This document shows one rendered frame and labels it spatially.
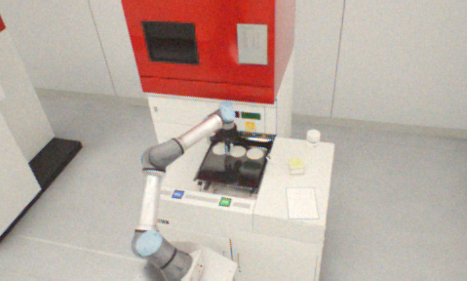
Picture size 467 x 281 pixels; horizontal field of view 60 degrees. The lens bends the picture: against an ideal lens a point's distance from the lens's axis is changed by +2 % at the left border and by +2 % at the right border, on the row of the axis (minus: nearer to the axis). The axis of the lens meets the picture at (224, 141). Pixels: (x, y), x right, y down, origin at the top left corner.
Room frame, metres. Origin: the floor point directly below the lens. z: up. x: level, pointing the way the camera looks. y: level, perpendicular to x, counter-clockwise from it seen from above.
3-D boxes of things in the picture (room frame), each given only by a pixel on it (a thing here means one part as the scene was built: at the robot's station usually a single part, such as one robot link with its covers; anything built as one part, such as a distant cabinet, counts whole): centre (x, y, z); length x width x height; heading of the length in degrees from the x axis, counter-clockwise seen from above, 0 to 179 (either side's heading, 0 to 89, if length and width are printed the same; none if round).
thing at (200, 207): (1.44, 0.15, 0.89); 0.55 x 0.09 x 0.14; 71
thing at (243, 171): (1.76, -0.04, 0.90); 0.34 x 0.34 x 0.01; 71
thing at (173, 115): (2.04, 0.07, 1.02); 0.82 x 0.03 x 0.40; 71
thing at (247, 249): (1.64, -0.08, 0.41); 0.97 x 0.64 x 0.82; 71
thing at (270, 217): (1.54, -0.37, 0.89); 0.62 x 0.35 x 0.14; 161
